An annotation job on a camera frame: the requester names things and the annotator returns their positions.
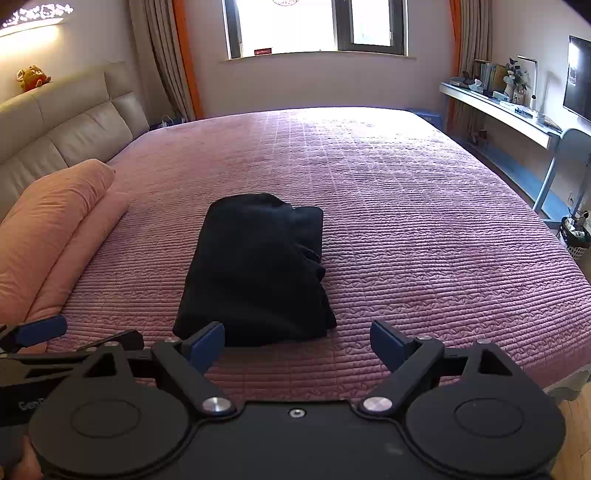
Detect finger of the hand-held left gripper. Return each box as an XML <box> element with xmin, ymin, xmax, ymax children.
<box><xmin>0</xmin><ymin>329</ymin><xmax>145</xmax><ymax>370</ymax></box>
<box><xmin>0</xmin><ymin>315</ymin><xmax>68</xmax><ymax>352</ymax></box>

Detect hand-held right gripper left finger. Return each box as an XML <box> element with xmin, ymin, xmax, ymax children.
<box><xmin>81</xmin><ymin>322</ymin><xmax>237</xmax><ymax>420</ymax></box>

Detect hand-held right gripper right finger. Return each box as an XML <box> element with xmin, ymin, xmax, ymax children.
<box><xmin>359</xmin><ymin>320</ymin><xmax>514</xmax><ymax>418</ymax></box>

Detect dark striped track pants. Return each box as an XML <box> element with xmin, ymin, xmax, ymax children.
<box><xmin>172</xmin><ymin>193</ymin><xmax>338</xmax><ymax>349</ymax></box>

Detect person's left hand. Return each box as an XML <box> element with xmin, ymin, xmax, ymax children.
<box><xmin>0</xmin><ymin>435</ymin><xmax>47</xmax><ymax>480</ymax></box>

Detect pink pillow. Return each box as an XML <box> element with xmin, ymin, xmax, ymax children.
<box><xmin>25</xmin><ymin>190</ymin><xmax>131</xmax><ymax>324</ymax></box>
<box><xmin>0</xmin><ymin>159</ymin><xmax>117</xmax><ymax>289</ymax></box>

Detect pink quilted bedspread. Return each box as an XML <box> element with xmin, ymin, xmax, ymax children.
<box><xmin>46</xmin><ymin>107</ymin><xmax>591</xmax><ymax>407</ymax></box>

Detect beige padded headboard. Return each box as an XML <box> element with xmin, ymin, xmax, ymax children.
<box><xmin>0</xmin><ymin>61</ymin><xmax>151</xmax><ymax>222</ymax></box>

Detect blue low shelf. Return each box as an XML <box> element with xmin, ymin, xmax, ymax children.
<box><xmin>462</xmin><ymin>138</ymin><xmax>573</xmax><ymax>227</ymax></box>

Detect white waste basket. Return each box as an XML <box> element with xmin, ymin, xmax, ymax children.
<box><xmin>556</xmin><ymin>215</ymin><xmax>591</xmax><ymax>264</ymax></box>

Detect blue storage box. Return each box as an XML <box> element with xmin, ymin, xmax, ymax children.
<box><xmin>406</xmin><ymin>107</ymin><xmax>446</xmax><ymax>132</ymax></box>

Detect orange plush toy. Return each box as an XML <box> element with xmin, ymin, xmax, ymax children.
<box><xmin>16</xmin><ymin>65</ymin><xmax>52</xmax><ymax>93</ymax></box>

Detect blue-grey chair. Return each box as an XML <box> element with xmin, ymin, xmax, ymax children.
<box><xmin>531</xmin><ymin>128</ymin><xmax>591</xmax><ymax>222</ymax></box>

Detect row of books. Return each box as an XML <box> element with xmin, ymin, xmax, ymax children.
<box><xmin>473</xmin><ymin>59</ymin><xmax>509</xmax><ymax>95</ymax></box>

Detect beige curtain with orange edge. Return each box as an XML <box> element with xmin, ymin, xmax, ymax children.
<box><xmin>128</xmin><ymin>0</ymin><xmax>204</xmax><ymax>123</ymax></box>
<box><xmin>445</xmin><ymin>0</ymin><xmax>495</xmax><ymax>144</ymax></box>

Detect flower vase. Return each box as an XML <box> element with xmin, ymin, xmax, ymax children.
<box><xmin>502</xmin><ymin>58</ymin><xmax>529</xmax><ymax>100</ymax></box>

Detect white picture board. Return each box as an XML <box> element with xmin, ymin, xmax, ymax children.
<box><xmin>516</xmin><ymin>55</ymin><xmax>539</xmax><ymax>109</ymax></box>

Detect window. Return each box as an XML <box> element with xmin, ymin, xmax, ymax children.
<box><xmin>222</xmin><ymin>0</ymin><xmax>409</xmax><ymax>60</ymax></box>

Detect white wall shelf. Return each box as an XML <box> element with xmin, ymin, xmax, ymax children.
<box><xmin>438</xmin><ymin>80</ymin><xmax>564</xmax><ymax>151</ymax></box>

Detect glowing wall light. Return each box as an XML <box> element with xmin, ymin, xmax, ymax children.
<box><xmin>0</xmin><ymin>2</ymin><xmax>75</xmax><ymax>38</ymax></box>

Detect wall-mounted television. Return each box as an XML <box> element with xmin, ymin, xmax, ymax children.
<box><xmin>562</xmin><ymin>34</ymin><xmax>591</xmax><ymax>126</ymax></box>

